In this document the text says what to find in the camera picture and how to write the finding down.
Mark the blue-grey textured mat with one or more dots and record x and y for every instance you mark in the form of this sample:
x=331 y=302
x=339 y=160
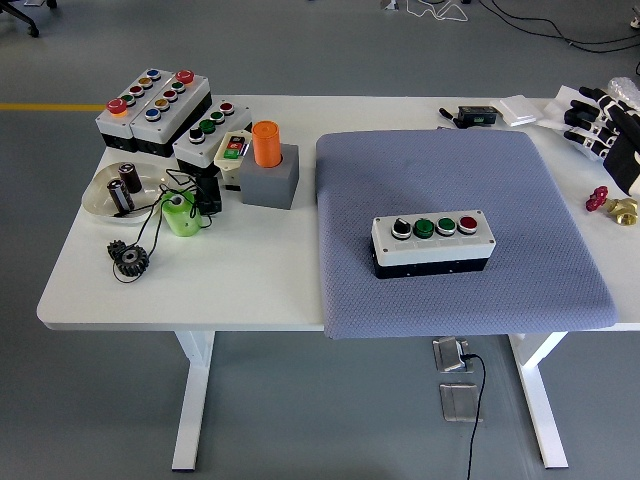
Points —
x=390 y=175

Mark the black chair base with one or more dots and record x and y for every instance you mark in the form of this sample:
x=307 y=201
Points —
x=22 y=17

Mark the cream red-green switch unit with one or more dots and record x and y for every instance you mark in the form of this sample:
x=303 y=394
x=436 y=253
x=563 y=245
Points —
x=231 y=150

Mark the five-button box with mushroom button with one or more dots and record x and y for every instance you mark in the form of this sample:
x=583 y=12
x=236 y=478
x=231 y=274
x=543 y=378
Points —
x=112 y=125
x=170 y=112

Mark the white paper sheet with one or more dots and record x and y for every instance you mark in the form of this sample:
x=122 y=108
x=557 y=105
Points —
x=555 y=112

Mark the open metal floor socket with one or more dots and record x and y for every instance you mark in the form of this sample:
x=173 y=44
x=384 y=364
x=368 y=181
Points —
x=447 y=355

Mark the small black box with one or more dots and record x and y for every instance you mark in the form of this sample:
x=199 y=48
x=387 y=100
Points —
x=209 y=195

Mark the clear bubble wrap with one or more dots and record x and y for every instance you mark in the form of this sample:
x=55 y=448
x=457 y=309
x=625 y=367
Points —
x=625 y=90

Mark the closed metal floor plate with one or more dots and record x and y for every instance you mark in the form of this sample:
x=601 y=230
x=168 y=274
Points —
x=457 y=402

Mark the green plastic spool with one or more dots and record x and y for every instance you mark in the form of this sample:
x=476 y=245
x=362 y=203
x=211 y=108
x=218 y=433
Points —
x=182 y=220

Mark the white flat panel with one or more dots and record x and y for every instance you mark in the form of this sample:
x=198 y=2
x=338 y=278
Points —
x=517 y=111

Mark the orange cylinder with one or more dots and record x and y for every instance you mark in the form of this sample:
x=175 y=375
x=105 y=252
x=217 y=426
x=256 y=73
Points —
x=266 y=145

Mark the grey block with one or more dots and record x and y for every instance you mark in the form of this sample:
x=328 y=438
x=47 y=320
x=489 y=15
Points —
x=267 y=187

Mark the small black gear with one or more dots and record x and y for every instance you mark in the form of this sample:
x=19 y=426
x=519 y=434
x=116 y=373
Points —
x=115 y=248

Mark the round silver dish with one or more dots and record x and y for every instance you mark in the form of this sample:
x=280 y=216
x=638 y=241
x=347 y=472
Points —
x=97 y=197

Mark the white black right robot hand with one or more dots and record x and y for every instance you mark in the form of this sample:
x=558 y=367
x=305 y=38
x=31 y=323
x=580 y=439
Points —
x=625 y=155

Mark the large black gear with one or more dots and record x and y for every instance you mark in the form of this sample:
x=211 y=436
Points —
x=132 y=261

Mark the four-button control box with selector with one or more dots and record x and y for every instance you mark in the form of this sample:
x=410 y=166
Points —
x=430 y=250
x=220 y=132

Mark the white table leg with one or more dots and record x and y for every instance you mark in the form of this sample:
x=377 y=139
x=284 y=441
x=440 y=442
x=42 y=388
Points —
x=540 y=400
x=192 y=400

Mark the brown capacitor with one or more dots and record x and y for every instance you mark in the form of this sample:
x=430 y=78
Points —
x=131 y=179
x=120 y=196

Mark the black electronic module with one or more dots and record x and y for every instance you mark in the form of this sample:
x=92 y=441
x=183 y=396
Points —
x=477 y=114

